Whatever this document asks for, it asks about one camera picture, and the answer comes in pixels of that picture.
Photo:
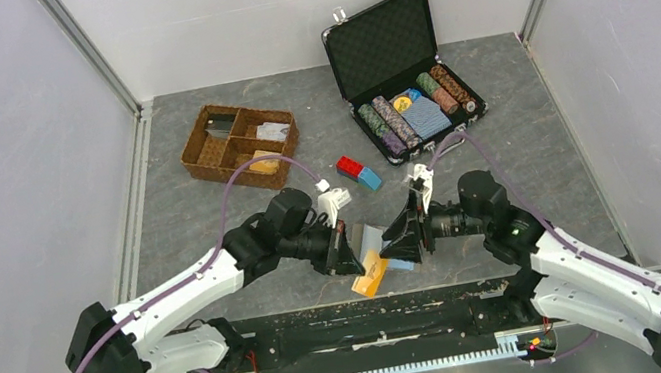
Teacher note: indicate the yellow dealer button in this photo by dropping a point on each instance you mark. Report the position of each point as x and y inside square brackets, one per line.
[401, 103]

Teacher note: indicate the blue playing card deck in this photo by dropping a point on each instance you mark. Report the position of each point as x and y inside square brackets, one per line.
[426, 118]

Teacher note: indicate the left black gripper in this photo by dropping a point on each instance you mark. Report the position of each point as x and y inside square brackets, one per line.
[337, 257]

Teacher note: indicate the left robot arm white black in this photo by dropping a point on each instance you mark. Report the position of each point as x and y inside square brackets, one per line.
[140, 336]

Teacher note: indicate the gold credit card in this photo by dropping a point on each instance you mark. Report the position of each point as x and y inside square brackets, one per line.
[263, 164]
[368, 284]

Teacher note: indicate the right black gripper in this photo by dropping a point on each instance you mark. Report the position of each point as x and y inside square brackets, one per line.
[404, 234]

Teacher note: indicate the silver VIP cards stack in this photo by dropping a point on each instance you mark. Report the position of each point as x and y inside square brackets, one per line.
[270, 136]

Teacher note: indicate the purple poker chip row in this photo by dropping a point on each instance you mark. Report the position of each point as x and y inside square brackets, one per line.
[396, 122]

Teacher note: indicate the green pink chip row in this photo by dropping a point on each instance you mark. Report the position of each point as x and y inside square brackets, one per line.
[443, 98]

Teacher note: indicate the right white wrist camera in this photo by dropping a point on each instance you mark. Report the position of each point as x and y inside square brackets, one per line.
[420, 180]

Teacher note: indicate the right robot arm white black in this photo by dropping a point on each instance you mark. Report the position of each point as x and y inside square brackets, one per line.
[559, 278]

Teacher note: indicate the blue toy brick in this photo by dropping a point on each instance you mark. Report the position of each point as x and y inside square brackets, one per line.
[369, 179]

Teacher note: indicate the brown wicker divided basket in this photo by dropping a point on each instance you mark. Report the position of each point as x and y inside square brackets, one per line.
[210, 159]

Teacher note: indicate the brown poker chip row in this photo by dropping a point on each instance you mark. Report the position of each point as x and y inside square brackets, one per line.
[457, 91]

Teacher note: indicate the black poker chip case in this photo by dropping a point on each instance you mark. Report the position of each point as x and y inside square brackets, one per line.
[380, 51]

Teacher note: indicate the green poker chip row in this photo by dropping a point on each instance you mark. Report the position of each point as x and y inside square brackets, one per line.
[381, 129]

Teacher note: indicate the red toy brick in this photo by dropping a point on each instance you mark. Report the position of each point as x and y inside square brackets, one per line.
[348, 167]

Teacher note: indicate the black cards in basket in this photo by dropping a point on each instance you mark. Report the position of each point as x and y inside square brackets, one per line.
[220, 125]

